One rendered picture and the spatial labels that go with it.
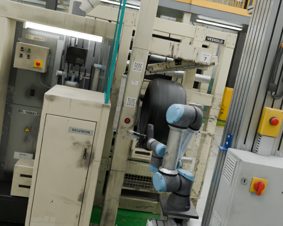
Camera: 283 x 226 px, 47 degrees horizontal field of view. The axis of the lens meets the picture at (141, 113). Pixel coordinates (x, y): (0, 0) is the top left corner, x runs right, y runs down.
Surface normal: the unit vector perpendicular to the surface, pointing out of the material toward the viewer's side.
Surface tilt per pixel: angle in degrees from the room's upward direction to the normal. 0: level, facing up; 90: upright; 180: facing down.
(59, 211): 90
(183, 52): 90
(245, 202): 90
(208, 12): 90
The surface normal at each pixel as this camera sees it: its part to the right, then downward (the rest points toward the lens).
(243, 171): 0.06, 0.17
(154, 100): -0.51, -0.32
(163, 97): 0.20, -0.35
